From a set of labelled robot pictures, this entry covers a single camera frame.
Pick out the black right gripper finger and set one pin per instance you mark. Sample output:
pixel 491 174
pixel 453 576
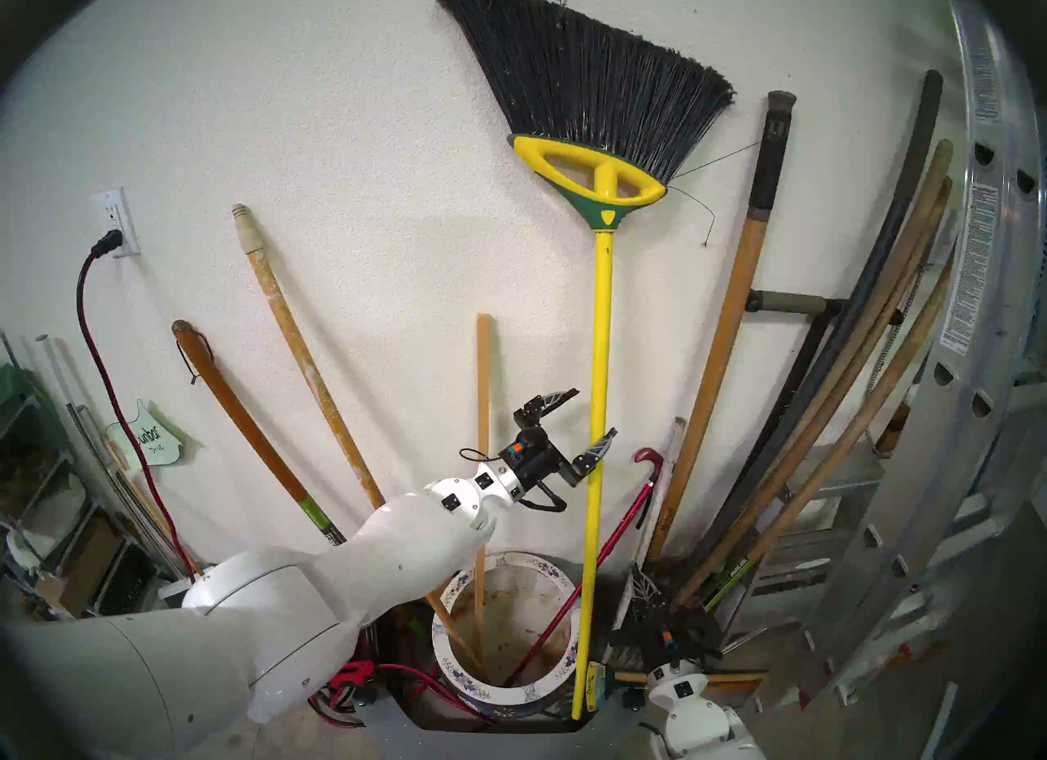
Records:
pixel 642 595
pixel 662 601

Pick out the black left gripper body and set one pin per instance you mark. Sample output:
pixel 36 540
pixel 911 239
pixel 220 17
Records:
pixel 556 464

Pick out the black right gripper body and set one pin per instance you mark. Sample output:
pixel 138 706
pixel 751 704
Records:
pixel 671 636

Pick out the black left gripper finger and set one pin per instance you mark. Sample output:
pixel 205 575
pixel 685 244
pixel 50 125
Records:
pixel 544 407
pixel 593 457

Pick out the yellow broom black bristles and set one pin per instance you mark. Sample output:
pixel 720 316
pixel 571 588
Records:
pixel 601 317

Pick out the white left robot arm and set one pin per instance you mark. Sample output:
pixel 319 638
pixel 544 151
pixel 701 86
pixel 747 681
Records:
pixel 393 554

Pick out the white floral ceramic pot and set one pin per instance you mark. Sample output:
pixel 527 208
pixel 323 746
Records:
pixel 442 652

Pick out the red walking cane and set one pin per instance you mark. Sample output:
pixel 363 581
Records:
pixel 609 539

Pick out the thin flat wooden stick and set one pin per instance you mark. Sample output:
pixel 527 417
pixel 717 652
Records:
pixel 483 374

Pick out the grey flat wooden stake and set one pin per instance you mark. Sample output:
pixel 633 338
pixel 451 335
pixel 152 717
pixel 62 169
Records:
pixel 666 472

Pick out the grey metal step stool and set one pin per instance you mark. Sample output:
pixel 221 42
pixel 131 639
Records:
pixel 842 472

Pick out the paint-spattered wooden pole threaded tip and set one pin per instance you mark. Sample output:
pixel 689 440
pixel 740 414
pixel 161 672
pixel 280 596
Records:
pixel 307 358

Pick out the black tool olive grip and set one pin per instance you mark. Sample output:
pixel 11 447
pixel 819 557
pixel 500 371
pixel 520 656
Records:
pixel 789 302

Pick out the brown bottle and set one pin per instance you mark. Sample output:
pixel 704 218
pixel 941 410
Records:
pixel 891 431

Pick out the long bare wooden pole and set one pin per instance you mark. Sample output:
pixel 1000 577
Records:
pixel 936 210
pixel 891 374

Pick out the mint green name sign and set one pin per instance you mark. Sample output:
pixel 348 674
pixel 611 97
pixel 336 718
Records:
pixel 149 438

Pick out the aluminium ladder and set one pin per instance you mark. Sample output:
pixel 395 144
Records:
pixel 965 317

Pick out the grey metal rod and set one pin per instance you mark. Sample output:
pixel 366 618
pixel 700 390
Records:
pixel 123 488

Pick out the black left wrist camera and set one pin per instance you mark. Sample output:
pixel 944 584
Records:
pixel 523 448

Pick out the white wall outlet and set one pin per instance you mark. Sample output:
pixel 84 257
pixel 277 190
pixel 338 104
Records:
pixel 108 206

